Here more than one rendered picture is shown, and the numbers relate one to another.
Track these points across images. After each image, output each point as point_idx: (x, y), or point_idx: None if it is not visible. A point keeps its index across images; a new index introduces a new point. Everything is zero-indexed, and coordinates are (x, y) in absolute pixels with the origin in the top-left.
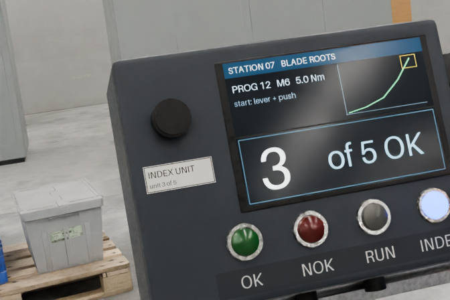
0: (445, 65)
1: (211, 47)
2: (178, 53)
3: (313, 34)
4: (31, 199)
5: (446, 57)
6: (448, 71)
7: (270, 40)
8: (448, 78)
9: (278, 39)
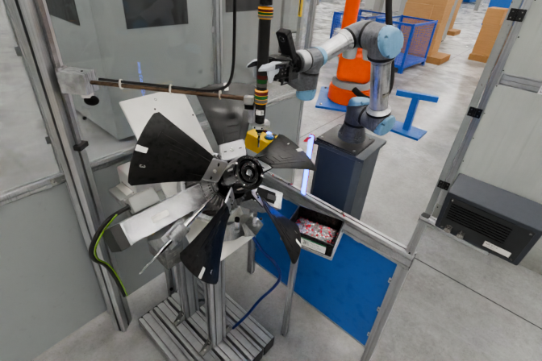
0: (193, 250)
1: (523, 197)
2: (532, 201)
3: (493, 185)
4: None
5: (191, 246)
6: (196, 251)
7: (506, 190)
8: (198, 255)
9: (503, 189)
